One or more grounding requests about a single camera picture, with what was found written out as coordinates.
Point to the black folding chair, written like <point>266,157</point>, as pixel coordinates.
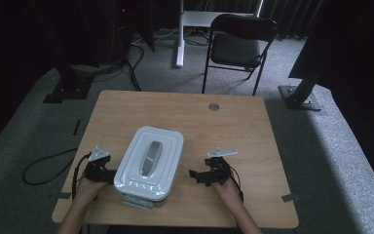
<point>237,48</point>

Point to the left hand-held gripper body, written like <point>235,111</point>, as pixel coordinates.
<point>95,170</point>

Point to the person's right hand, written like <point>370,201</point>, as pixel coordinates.
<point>230,193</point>

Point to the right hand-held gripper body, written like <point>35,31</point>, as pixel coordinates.
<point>221,172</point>

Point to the clear plastic storage box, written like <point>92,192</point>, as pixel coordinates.
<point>137,202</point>

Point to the grey tape piece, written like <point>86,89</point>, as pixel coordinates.
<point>289,197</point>
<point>63,195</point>

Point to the white desk frame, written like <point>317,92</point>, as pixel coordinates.
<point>180,48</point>

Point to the grey round table cap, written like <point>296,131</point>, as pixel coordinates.
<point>213,106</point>

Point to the black metal stand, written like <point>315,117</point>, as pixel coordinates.
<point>300,97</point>
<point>69,84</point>

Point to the person's left hand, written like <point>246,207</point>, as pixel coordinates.
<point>86,191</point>

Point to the black tape strip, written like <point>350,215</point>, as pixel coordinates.
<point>76,127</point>

